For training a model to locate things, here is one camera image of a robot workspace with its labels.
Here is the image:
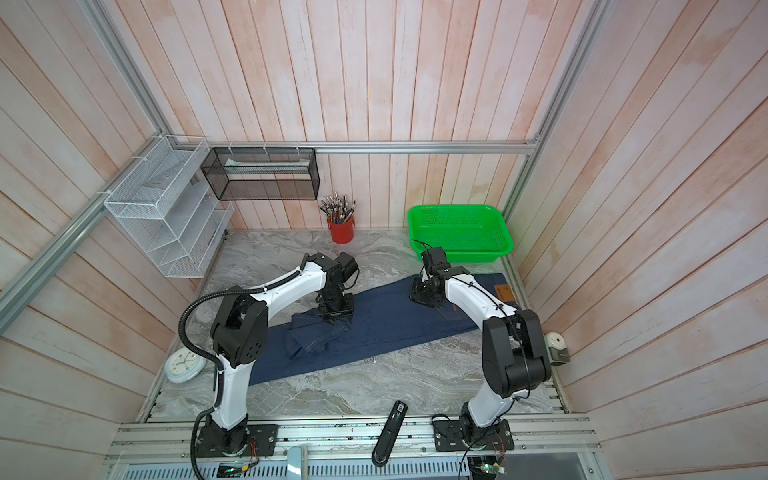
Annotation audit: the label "red metal pencil bucket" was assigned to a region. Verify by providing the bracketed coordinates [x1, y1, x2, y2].
[327, 217, 355, 245]

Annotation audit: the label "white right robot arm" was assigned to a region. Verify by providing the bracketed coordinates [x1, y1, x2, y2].
[409, 247, 552, 435]

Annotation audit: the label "black corrugated cable conduit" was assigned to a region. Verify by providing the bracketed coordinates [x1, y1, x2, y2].
[177, 266, 307, 480]

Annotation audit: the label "green plastic basket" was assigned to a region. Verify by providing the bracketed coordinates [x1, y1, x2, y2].
[407, 204, 514, 264]

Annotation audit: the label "aluminium frame rail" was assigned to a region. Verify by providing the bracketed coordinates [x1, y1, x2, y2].
[0, 0, 613, 334]

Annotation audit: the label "white wire mesh shelf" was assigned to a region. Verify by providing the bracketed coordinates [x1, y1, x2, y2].
[104, 135, 234, 279]

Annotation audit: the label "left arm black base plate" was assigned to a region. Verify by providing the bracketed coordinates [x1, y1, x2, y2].
[194, 423, 278, 458]

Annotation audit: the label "dark blue denim trousers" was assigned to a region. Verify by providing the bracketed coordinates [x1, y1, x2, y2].
[247, 272, 510, 386]

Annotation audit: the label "black wire mesh basket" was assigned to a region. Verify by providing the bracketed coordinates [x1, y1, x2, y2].
[201, 146, 320, 201]

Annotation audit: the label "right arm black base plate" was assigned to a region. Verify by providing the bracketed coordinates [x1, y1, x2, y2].
[432, 418, 515, 453]

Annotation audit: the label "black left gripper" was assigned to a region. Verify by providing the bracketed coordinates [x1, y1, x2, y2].
[319, 284, 355, 325]

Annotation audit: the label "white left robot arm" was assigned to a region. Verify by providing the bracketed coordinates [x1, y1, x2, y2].
[210, 252, 359, 432]

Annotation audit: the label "white round clock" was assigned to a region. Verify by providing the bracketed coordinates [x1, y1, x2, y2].
[164, 347, 206, 384]

